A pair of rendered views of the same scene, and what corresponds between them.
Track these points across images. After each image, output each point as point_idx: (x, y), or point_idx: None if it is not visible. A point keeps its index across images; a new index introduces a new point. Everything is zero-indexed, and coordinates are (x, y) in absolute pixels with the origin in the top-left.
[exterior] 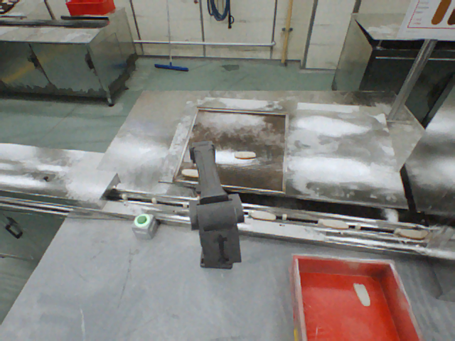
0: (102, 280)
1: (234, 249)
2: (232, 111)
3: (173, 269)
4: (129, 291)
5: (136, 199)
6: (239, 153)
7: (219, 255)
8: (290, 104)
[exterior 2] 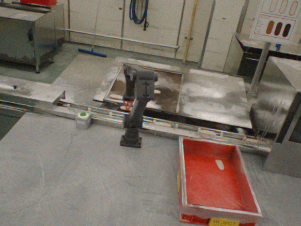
0: (53, 145)
1: (151, 90)
2: (147, 68)
3: (101, 145)
4: (71, 152)
5: None
6: None
7: (144, 92)
8: (185, 69)
